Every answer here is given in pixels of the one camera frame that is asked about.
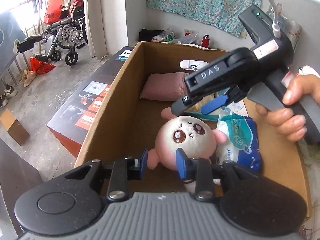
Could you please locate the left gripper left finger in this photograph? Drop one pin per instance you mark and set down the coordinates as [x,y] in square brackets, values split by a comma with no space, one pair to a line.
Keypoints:
[120,172]

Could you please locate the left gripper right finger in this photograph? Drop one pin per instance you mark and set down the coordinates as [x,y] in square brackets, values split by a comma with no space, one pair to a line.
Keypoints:
[202,171]

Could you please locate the pink plush doll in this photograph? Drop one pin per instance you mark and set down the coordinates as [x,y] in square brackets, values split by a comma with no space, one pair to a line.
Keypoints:
[190,134]

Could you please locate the blue white tissue pack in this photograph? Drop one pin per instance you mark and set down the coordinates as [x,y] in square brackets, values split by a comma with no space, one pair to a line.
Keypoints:
[242,145]

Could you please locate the pink knitted cloth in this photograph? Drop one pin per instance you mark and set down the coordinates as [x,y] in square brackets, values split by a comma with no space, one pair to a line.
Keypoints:
[164,87]

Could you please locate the person's right hand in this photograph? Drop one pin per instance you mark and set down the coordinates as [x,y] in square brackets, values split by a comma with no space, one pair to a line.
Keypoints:
[287,124]

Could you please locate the light blue bandage packet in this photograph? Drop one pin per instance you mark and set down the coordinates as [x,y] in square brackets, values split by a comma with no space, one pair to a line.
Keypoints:
[234,108]

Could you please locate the brown cardboard box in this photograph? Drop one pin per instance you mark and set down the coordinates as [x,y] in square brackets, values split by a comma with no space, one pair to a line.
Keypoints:
[126,125]

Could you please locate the red thermos bottle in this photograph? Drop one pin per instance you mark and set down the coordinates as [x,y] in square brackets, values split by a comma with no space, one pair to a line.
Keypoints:
[205,41]

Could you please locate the clear packaged beige item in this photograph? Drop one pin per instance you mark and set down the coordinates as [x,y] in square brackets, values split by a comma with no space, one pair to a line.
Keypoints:
[197,107]

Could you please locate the black Philips product box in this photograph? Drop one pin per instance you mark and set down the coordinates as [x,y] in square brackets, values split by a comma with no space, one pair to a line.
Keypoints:
[72,121]

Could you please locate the white slipper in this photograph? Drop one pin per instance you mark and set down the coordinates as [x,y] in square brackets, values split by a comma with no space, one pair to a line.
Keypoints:
[192,65]

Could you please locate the clear plastic bag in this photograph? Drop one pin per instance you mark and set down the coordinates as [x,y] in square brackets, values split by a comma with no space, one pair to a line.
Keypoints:
[190,36]

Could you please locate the small cardboard box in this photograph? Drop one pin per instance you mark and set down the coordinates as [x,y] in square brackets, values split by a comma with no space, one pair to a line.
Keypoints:
[14,128]

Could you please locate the black cloth pile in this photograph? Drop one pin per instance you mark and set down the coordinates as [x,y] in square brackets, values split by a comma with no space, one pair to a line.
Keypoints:
[147,35]

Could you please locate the folded wheelchair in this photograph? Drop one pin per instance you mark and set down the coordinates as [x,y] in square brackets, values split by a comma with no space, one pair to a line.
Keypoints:
[68,33]

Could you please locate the red plastic bag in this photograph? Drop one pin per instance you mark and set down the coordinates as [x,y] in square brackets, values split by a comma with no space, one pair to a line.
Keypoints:
[53,11]

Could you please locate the blue patterned curtain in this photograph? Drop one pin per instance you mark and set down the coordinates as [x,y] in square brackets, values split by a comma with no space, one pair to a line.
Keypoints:
[10,32]

